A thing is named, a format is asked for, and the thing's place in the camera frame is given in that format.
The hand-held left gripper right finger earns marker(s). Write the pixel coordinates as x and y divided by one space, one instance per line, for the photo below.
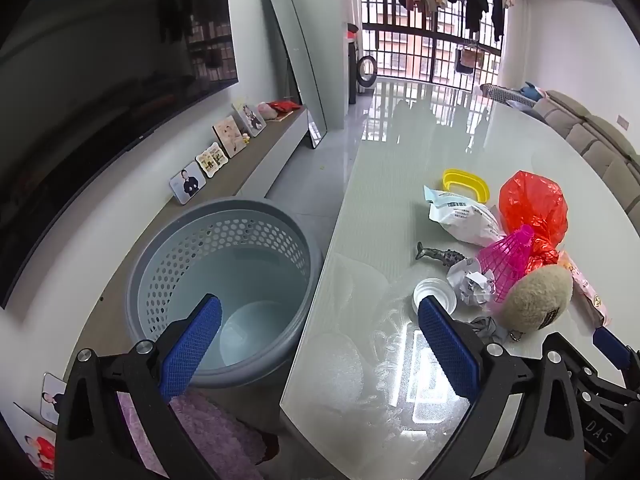
447 350

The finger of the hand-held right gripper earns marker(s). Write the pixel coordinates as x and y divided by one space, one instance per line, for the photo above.
612 347

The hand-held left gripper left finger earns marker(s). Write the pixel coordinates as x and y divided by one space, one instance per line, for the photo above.
192 350

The white paper ball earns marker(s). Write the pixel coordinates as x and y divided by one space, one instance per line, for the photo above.
470 282

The grey perforated plastic basket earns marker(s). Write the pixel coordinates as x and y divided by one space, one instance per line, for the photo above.
220 260

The red plastic bag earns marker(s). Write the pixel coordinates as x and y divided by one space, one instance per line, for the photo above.
532 210

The crumpled grey foil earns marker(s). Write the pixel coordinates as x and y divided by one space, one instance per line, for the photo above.
487 329

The pink snack wrapper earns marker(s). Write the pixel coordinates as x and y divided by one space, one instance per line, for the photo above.
585 290

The purple fluffy rug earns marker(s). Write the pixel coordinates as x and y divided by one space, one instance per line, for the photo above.
215 435

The beige plush ball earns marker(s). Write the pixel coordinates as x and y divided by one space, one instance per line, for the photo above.
537 300

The dark metal fish figurine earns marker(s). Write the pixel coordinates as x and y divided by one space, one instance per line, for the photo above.
440 256

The pink plastic shuttlecock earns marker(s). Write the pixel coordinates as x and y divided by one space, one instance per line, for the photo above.
502 265

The white printed packaging bag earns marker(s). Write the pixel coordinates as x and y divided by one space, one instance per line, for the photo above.
462 217

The long television cabinet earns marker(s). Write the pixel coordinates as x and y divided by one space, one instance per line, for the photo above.
265 155

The grey fabric sofa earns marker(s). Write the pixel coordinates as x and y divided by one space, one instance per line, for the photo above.
590 135

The pink plush toy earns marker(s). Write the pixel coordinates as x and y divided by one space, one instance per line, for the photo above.
267 111

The red cloth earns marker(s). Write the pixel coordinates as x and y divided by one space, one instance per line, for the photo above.
285 106

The checkered cloth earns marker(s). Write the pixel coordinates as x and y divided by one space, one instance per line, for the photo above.
502 94

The blue plush toy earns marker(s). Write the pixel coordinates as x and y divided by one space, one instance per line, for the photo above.
531 91

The black flat television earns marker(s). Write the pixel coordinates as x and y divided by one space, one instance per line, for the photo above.
100 85

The hanger with orange garment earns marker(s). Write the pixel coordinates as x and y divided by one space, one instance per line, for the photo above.
469 60

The dark tall appliance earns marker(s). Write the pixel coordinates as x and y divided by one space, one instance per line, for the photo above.
350 70

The black window grille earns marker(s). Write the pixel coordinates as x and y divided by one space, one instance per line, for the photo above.
400 50

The tall leaning mirror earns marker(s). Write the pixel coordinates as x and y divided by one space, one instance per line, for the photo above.
295 60

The photo frame white background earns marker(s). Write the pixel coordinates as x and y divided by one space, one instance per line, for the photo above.
52 400

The photo frame dark-suited figure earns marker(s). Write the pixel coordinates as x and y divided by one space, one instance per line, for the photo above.
187 183

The photo frame red-clothed figure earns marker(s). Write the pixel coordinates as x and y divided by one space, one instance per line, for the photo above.
37 445

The white scalloped photo frame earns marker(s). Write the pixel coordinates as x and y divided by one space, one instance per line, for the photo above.
212 160

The baby photo frame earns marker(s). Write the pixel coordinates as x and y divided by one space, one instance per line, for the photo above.
229 136

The wall socket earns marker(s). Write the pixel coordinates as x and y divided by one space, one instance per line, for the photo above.
623 121

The photo frame standing figure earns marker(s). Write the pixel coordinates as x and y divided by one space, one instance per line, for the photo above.
250 117

